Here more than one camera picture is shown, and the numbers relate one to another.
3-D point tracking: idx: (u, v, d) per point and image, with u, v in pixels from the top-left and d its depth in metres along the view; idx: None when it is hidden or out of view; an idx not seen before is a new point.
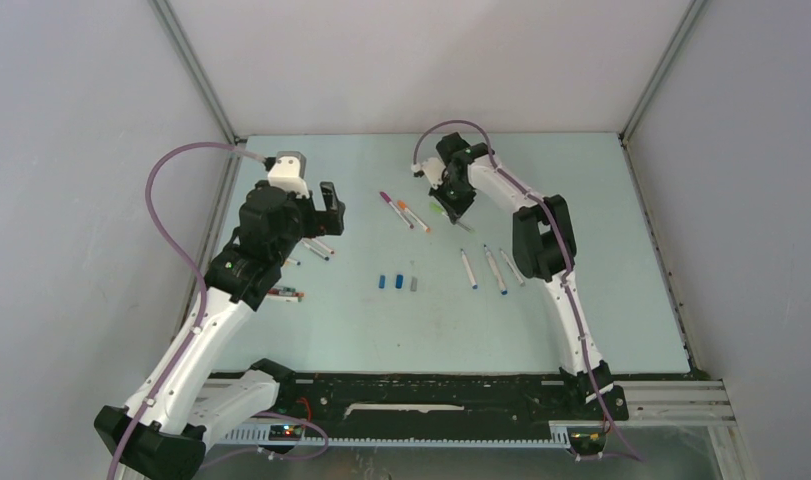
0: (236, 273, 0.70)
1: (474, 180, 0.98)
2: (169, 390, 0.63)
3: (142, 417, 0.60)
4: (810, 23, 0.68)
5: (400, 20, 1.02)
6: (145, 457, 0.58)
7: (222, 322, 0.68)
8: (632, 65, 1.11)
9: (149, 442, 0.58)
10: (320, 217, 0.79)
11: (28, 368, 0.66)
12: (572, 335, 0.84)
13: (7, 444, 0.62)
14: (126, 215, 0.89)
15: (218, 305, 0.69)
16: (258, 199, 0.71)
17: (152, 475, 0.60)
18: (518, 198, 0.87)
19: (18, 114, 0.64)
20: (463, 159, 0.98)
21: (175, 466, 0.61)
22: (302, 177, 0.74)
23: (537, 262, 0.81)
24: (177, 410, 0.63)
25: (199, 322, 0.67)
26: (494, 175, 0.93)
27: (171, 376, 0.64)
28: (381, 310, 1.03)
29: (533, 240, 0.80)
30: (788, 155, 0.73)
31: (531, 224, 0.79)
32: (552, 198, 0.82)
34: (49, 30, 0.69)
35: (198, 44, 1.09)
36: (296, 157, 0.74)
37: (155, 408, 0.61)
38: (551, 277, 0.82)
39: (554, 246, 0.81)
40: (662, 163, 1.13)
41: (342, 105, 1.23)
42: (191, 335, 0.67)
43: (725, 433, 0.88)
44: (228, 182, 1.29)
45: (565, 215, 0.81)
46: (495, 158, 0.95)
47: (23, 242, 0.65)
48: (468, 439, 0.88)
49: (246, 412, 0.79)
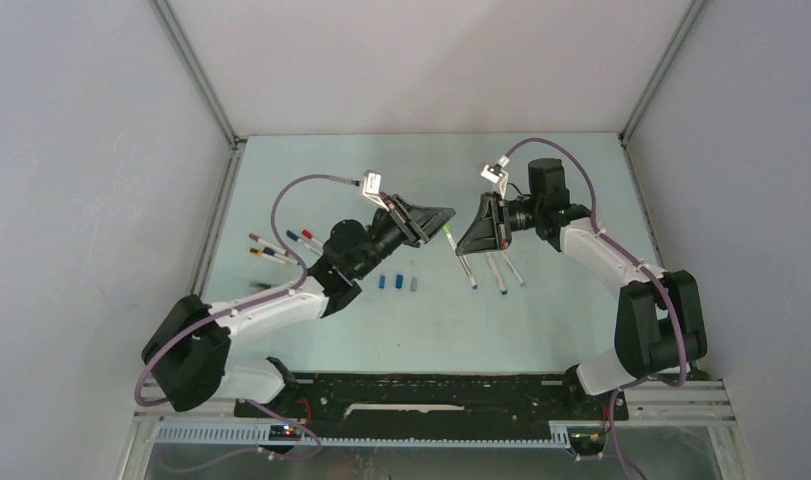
0: (332, 281, 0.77)
1: (566, 246, 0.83)
2: (249, 314, 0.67)
3: (218, 318, 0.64)
4: (810, 24, 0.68)
5: (401, 19, 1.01)
6: (197, 353, 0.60)
7: (310, 300, 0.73)
8: (633, 65, 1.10)
9: (202, 348, 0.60)
10: (410, 228, 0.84)
11: (28, 370, 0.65)
12: (618, 383, 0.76)
13: (5, 446, 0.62)
14: (124, 216, 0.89)
15: (313, 287, 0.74)
16: (348, 232, 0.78)
17: (171, 383, 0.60)
18: (627, 269, 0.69)
19: (18, 114, 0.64)
20: (557, 222, 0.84)
21: (196, 387, 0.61)
22: (373, 193, 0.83)
23: (646, 357, 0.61)
24: (243, 334, 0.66)
25: (295, 286, 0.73)
26: (594, 240, 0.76)
27: (257, 305, 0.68)
28: (382, 310, 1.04)
29: (648, 324, 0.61)
30: (789, 156, 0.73)
31: (644, 306, 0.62)
32: (675, 274, 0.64)
34: (50, 31, 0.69)
35: (197, 44, 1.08)
36: (373, 175, 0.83)
37: (232, 319, 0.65)
38: (649, 370, 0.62)
39: (672, 340, 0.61)
40: (661, 163, 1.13)
41: (342, 105, 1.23)
42: (285, 291, 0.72)
43: (725, 432, 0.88)
44: (228, 182, 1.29)
45: (692, 302, 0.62)
46: (596, 221, 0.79)
47: (25, 240, 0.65)
48: (469, 439, 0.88)
49: (250, 393, 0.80)
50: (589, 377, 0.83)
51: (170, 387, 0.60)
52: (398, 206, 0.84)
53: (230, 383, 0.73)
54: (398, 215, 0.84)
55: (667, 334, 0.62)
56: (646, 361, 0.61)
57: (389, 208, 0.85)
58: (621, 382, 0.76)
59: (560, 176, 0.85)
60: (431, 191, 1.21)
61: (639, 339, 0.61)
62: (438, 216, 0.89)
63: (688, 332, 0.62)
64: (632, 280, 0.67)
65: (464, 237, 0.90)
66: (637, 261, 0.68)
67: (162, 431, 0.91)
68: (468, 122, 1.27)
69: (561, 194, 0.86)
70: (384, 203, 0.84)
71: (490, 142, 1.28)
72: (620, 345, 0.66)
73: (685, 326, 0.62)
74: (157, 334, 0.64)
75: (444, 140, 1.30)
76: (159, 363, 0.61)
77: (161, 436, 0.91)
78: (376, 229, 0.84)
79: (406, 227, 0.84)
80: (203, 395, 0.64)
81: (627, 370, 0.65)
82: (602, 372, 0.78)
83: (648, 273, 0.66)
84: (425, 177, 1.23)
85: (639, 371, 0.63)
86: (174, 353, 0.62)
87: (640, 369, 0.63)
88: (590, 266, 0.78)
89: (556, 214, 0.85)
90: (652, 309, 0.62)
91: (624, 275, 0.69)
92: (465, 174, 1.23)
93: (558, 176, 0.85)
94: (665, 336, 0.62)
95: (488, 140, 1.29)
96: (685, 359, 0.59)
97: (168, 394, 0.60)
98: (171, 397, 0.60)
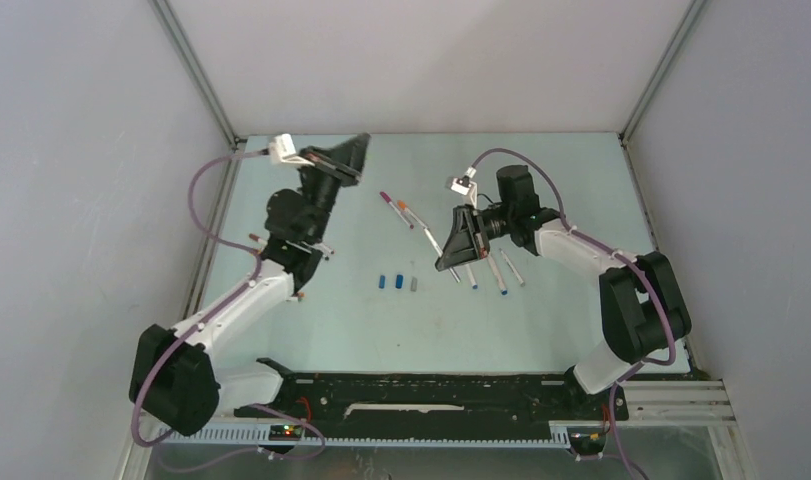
0: (290, 255, 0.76)
1: (543, 248, 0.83)
2: (218, 323, 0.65)
3: (189, 338, 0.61)
4: (809, 25, 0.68)
5: (401, 19, 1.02)
6: (180, 378, 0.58)
7: (275, 283, 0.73)
8: (633, 65, 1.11)
9: (187, 364, 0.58)
10: (343, 175, 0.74)
11: (28, 369, 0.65)
12: (614, 376, 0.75)
13: (6, 445, 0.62)
14: (125, 216, 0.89)
15: (272, 269, 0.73)
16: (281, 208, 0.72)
17: (171, 411, 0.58)
18: (602, 258, 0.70)
19: (19, 115, 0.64)
20: (529, 228, 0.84)
21: (195, 405, 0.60)
22: (287, 156, 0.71)
23: (634, 340, 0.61)
24: (218, 343, 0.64)
25: (254, 276, 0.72)
26: (568, 239, 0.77)
27: (221, 313, 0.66)
28: (382, 309, 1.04)
29: (632, 307, 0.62)
30: (789, 157, 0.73)
31: (625, 289, 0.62)
32: (647, 257, 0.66)
34: (50, 32, 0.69)
35: (198, 44, 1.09)
36: (280, 141, 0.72)
37: (202, 334, 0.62)
38: (642, 354, 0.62)
39: (656, 320, 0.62)
40: (661, 163, 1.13)
41: (342, 104, 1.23)
42: (244, 285, 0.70)
43: (725, 433, 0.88)
44: (228, 182, 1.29)
45: (670, 279, 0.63)
46: (566, 220, 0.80)
47: (26, 239, 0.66)
48: (469, 439, 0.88)
49: (247, 399, 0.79)
50: (588, 376, 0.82)
51: (170, 415, 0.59)
52: (320, 158, 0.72)
53: (227, 395, 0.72)
54: (327, 167, 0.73)
55: (652, 316, 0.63)
56: (635, 342, 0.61)
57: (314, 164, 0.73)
58: (617, 376, 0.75)
59: (529, 183, 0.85)
60: (431, 191, 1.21)
61: (625, 323, 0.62)
62: (359, 160, 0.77)
63: (670, 310, 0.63)
64: (608, 267, 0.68)
65: (442, 251, 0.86)
66: (610, 249, 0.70)
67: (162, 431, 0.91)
68: (468, 123, 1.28)
69: (532, 201, 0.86)
70: (306, 160, 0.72)
71: (490, 142, 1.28)
72: (609, 337, 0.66)
73: (666, 304, 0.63)
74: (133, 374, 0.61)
75: (445, 140, 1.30)
76: (148, 398, 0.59)
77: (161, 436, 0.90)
78: (309, 187, 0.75)
79: (341, 176, 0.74)
80: (207, 413, 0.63)
81: (620, 357, 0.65)
82: (599, 368, 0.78)
83: (622, 258, 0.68)
84: (425, 177, 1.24)
85: (630, 356, 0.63)
86: (161, 382, 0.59)
87: (632, 355, 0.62)
88: (567, 263, 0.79)
89: (528, 219, 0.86)
90: (634, 292, 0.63)
91: (600, 265, 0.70)
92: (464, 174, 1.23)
93: (527, 184, 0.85)
94: (649, 316, 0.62)
95: (489, 139, 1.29)
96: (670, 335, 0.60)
97: (168, 423, 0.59)
98: (173, 424, 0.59)
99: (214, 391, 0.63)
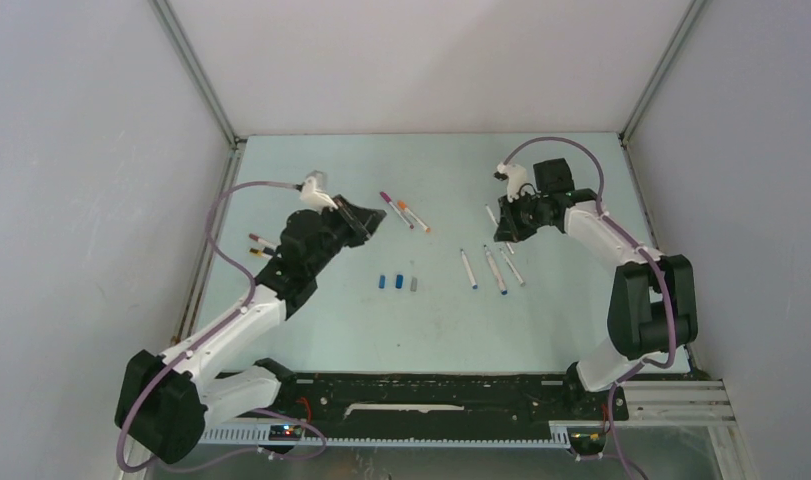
0: (284, 282, 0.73)
1: (570, 226, 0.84)
2: (207, 350, 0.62)
3: (176, 365, 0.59)
4: (810, 24, 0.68)
5: (400, 20, 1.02)
6: (164, 407, 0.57)
7: (265, 310, 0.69)
8: (633, 65, 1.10)
9: (172, 395, 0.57)
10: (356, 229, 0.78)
11: (27, 368, 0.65)
12: (614, 375, 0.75)
13: (7, 445, 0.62)
14: (124, 215, 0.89)
15: (265, 295, 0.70)
16: (299, 225, 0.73)
17: (155, 441, 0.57)
18: (624, 251, 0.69)
19: (18, 115, 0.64)
20: (562, 202, 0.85)
21: (179, 434, 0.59)
22: (322, 192, 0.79)
23: (635, 337, 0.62)
24: (208, 369, 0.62)
25: (246, 303, 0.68)
26: (596, 224, 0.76)
27: (212, 338, 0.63)
28: (382, 309, 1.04)
29: (640, 306, 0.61)
30: (790, 157, 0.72)
31: (638, 288, 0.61)
32: (672, 258, 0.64)
34: (48, 31, 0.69)
35: (197, 44, 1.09)
36: (314, 176, 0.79)
37: (191, 361, 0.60)
38: (639, 353, 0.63)
39: (662, 322, 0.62)
40: (661, 162, 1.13)
41: (342, 104, 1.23)
42: (237, 310, 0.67)
43: (725, 433, 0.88)
44: (228, 182, 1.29)
45: (688, 286, 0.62)
46: (601, 203, 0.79)
47: (25, 238, 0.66)
48: (469, 440, 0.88)
49: (240, 410, 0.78)
50: (588, 372, 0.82)
51: (154, 444, 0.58)
52: (345, 205, 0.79)
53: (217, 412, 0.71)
54: (346, 213, 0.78)
55: (657, 317, 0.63)
56: (635, 339, 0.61)
57: (337, 206, 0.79)
58: (617, 376, 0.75)
59: (562, 169, 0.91)
60: (431, 191, 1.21)
61: (629, 318, 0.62)
62: (372, 221, 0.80)
63: (679, 315, 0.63)
64: (628, 260, 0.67)
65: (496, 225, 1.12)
66: (635, 243, 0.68)
67: None
68: (467, 123, 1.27)
69: (564, 184, 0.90)
70: (331, 201, 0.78)
71: (490, 142, 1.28)
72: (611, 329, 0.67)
73: (677, 308, 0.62)
74: (122, 400, 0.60)
75: (445, 140, 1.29)
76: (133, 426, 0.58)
77: None
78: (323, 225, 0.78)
79: (355, 225, 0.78)
80: (191, 439, 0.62)
81: (617, 350, 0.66)
82: (601, 364, 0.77)
83: (645, 255, 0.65)
84: (426, 177, 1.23)
85: (627, 351, 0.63)
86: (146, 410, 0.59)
87: (629, 351, 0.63)
88: (590, 246, 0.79)
89: (562, 195, 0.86)
90: (647, 290, 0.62)
91: (620, 256, 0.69)
92: (465, 173, 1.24)
93: (560, 168, 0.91)
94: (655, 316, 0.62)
95: (489, 139, 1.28)
96: (673, 340, 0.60)
97: (152, 451, 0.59)
98: (157, 453, 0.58)
99: (201, 415, 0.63)
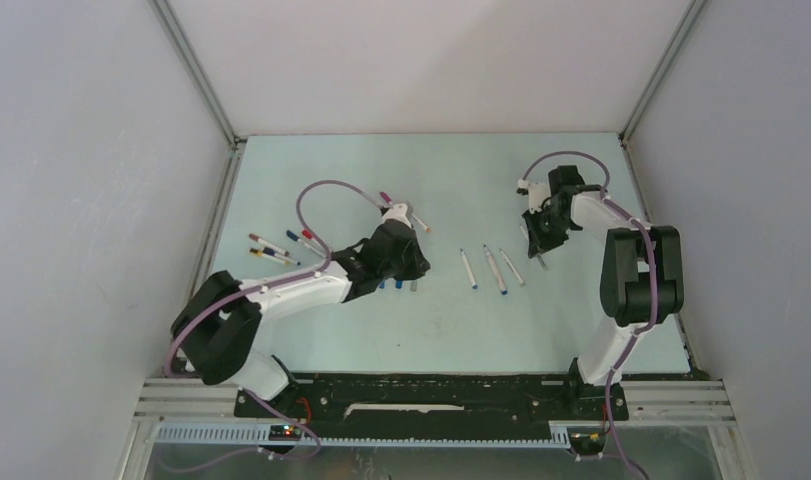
0: (357, 268, 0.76)
1: (575, 211, 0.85)
2: (278, 293, 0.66)
3: (248, 294, 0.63)
4: (809, 24, 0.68)
5: (400, 21, 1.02)
6: (226, 330, 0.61)
7: (334, 283, 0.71)
8: (633, 65, 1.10)
9: (232, 324, 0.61)
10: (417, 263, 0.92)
11: (27, 368, 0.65)
12: (610, 359, 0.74)
13: (6, 446, 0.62)
14: (124, 215, 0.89)
15: (338, 271, 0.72)
16: (394, 227, 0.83)
17: (202, 358, 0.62)
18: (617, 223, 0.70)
19: (18, 114, 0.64)
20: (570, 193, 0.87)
21: (226, 360, 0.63)
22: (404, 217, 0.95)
23: (620, 297, 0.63)
24: (270, 311, 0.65)
25: (320, 269, 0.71)
26: (597, 205, 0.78)
27: (284, 285, 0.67)
28: (382, 309, 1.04)
29: (627, 268, 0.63)
30: (790, 157, 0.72)
31: (624, 250, 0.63)
32: (660, 227, 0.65)
34: (49, 32, 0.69)
35: (197, 44, 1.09)
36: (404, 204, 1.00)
37: (262, 296, 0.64)
38: (626, 313, 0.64)
39: (648, 287, 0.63)
40: (661, 162, 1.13)
41: (342, 104, 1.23)
42: (311, 272, 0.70)
43: (725, 433, 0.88)
44: (228, 182, 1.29)
45: (674, 252, 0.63)
46: (605, 192, 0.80)
47: (25, 238, 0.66)
48: (469, 439, 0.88)
49: (250, 381, 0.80)
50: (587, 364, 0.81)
51: (199, 360, 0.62)
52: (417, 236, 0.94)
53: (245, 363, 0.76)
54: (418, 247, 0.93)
55: (644, 282, 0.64)
56: (620, 300, 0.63)
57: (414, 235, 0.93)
58: (614, 360, 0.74)
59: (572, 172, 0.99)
60: (431, 191, 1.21)
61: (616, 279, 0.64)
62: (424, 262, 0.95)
63: (665, 280, 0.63)
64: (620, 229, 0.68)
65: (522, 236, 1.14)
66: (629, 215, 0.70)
67: (162, 431, 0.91)
68: (467, 123, 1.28)
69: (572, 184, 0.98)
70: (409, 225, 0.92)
71: (490, 142, 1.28)
72: (603, 296, 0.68)
73: (662, 274, 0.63)
74: (189, 307, 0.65)
75: (444, 140, 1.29)
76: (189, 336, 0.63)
77: (161, 436, 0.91)
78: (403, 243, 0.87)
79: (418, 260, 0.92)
80: (230, 370, 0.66)
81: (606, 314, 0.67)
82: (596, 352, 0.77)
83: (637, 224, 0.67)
84: (425, 177, 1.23)
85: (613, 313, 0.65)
86: (204, 328, 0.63)
87: (616, 313, 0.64)
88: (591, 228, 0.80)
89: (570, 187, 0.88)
90: (634, 254, 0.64)
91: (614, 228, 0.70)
92: (465, 173, 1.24)
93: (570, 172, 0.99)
94: (642, 281, 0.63)
95: (489, 139, 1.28)
96: (655, 301, 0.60)
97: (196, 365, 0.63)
98: (198, 369, 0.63)
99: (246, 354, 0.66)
